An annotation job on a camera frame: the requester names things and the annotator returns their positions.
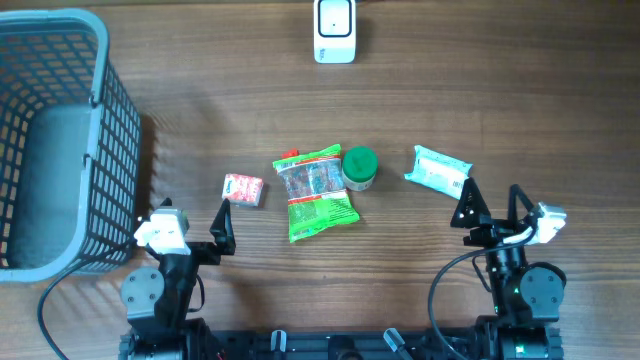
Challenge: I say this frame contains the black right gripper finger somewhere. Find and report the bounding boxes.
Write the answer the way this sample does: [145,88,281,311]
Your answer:
[450,177,490,228]
[507,184,534,223]

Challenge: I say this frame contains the teal tissue pack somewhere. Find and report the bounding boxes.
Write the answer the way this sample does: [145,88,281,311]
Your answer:
[404,145,472,200]

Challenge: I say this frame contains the red Kleenex tissue pack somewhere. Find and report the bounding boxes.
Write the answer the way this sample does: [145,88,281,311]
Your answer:
[222,174,264,207]

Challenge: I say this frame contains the green candy bag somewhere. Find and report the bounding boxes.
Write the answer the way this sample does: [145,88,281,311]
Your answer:
[273,144,360,243]

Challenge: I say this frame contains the green lid jar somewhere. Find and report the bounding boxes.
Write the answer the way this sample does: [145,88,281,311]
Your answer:
[342,146,378,191]

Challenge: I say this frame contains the red coffee stick sachet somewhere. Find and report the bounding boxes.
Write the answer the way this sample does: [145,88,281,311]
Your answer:
[281,148,299,159]

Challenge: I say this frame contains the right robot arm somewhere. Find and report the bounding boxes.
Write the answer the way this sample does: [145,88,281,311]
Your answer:
[449,178,567,360]

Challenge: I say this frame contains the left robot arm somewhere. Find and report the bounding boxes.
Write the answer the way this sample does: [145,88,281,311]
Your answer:
[118,198,236,360]

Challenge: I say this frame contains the white barcode scanner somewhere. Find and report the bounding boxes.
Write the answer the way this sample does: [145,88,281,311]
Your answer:
[313,0,356,64]

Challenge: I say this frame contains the grey plastic basket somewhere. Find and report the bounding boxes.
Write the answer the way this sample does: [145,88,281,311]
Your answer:
[1,9,142,283]

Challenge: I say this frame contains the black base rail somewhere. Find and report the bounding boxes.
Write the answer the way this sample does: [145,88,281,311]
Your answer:
[118,327,565,360]

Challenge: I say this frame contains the black right camera cable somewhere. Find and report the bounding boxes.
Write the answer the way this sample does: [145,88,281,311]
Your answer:
[427,227,534,360]

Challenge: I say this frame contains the black camera cable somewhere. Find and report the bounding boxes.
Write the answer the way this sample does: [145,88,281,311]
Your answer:
[427,227,534,360]
[37,238,139,360]

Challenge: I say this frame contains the black left camera cable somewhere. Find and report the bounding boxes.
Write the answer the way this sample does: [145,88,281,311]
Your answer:
[37,238,139,360]

